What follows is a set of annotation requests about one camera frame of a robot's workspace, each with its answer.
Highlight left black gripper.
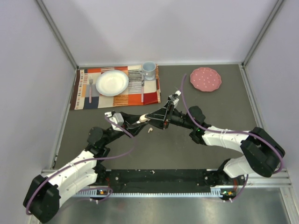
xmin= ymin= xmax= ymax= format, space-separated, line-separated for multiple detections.
xmin=102 ymin=112 xmax=149 ymax=146

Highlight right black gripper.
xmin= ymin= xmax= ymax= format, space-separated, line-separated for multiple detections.
xmin=146 ymin=101 xmax=196 ymax=130

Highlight beige earbud case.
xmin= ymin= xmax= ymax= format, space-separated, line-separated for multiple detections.
xmin=139 ymin=114 xmax=150 ymax=123

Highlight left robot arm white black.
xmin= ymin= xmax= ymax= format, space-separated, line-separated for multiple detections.
xmin=23 ymin=112 xmax=149 ymax=223

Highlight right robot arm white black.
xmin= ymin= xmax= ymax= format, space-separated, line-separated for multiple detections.
xmin=139 ymin=99 xmax=285 ymax=185

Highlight patterned orange placemat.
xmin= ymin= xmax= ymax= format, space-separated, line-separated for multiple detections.
xmin=70 ymin=65 xmax=161 ymax=110

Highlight white bowl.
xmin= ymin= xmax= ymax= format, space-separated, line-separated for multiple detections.
xmin=95 ymin=70 xmax=129 ymax=97

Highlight light blue mug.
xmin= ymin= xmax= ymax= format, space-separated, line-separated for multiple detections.
xmin=139 ymin=62 xmax=157 ymax=80

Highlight pink dotted plate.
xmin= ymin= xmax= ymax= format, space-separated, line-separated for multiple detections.
xmin=190 ymin=67 xmax=222 ymax=92

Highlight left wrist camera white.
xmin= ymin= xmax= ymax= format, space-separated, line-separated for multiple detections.
xmin=104 ymin=112 xmax=124 ymax=131

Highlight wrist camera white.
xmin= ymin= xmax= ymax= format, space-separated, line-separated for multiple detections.
xmin=104 ymin=112 xmax=124 ymax=131
xmin=168 ymin=90 xmax=181 ymax=102

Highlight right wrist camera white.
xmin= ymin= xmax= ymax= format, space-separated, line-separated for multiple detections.
xmin=168 ymin=90 xmax=181 ymax=102

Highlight pink handled knife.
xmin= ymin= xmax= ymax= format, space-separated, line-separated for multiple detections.
xmin=141 ymin=77 xmax=144 ymax=103

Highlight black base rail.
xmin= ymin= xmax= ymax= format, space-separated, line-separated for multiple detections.
xmin=97 ymin=169 xmax=223 ymax=193

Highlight pink handled fork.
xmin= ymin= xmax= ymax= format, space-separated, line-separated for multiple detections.
xmin=89 ymin=76 xmax=93 ymax=104

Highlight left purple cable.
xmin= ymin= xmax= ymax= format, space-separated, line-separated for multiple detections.
xmin=25 ymin=115 xmax=137 ymax=215

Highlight grey cable duct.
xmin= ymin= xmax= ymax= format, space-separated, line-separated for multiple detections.
xmin=74 ymin=187 xmax=236 ymax=199

